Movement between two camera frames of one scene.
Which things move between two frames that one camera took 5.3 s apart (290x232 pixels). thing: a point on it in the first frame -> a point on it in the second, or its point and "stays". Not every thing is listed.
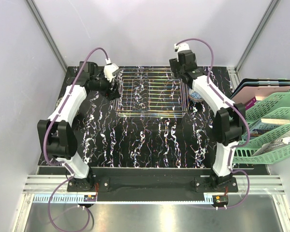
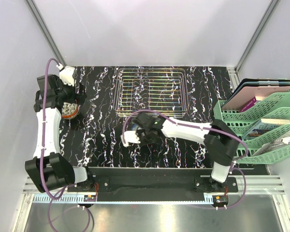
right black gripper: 174,65 -> 138,132
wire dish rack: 151,93 stays
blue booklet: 261,128 stays
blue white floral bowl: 195,94 -> 134,126
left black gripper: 111,94 -> 79,97
